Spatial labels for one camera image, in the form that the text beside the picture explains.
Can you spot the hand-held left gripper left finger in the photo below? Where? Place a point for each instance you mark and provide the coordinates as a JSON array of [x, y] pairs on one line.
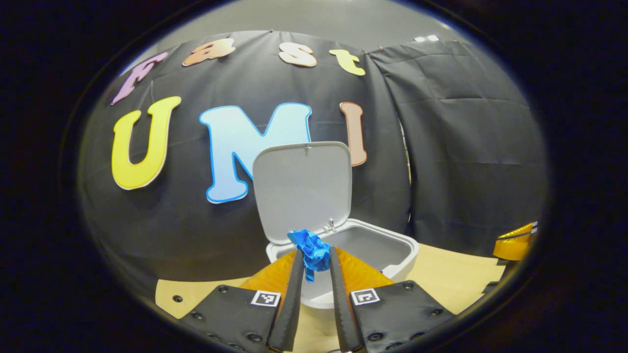
[[292, 304]]

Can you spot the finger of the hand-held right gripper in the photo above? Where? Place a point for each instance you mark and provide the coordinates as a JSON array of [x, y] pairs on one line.
[[512, 245]]

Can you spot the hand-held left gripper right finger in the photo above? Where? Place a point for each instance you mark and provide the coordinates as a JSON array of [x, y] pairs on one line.
[[341, 304]]

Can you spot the blue paper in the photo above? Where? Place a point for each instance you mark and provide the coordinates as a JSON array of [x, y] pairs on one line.
[[314, 250]]

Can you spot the white desktop garbage bin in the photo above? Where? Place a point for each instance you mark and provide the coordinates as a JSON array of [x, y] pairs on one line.
[[304, 191]]

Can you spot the wooden desktop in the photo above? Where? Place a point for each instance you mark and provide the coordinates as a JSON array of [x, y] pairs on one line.
[[441, 284]]

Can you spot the black backdrop cloth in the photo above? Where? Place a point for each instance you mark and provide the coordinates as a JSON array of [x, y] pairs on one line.
[[196, 235]]

